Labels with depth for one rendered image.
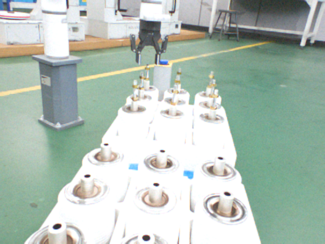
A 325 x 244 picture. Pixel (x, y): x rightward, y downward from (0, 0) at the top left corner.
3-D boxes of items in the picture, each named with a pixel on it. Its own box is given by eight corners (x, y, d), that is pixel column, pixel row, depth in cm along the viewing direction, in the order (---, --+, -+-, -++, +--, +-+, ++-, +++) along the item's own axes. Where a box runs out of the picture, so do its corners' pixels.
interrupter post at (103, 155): (98, 160, 61) (98, 146, 60) (101, 154, 63) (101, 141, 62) (109, 161, 61) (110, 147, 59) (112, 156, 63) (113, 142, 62)
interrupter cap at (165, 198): (128, 212, 47) (129, 209, 47) (136, 185, 54) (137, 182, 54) (175, 219, 47) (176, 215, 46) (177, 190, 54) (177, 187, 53)
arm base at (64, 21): (40, 56, 124) (36, 11, 117) (60, 54, 130) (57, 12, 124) (54, 60, 119) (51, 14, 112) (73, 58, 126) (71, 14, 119)
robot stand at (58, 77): (37, 121, 135) (31, 55, 123) (65, 114, 146) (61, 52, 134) (57, 132, 127) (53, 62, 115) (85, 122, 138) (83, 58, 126)
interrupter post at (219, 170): (212, 174, 59) (215, 160, 58) (211, 168, 62) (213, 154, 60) (224, 176, 59) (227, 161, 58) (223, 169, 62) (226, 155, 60)
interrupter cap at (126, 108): (137, 117, 84) (138, 114, 84) (116, 111, 88) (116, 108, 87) (150, 110, 91) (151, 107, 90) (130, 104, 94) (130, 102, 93)
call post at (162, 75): (148, 133, 133) (154, 65, 121) (151, 126, 139) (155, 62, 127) (164, 135, 132) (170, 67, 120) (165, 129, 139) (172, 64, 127)
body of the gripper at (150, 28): (158, 17, 106) (156, 44, 109) (135, 15, 103) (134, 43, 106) (166, 18, 99) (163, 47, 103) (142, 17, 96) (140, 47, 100)
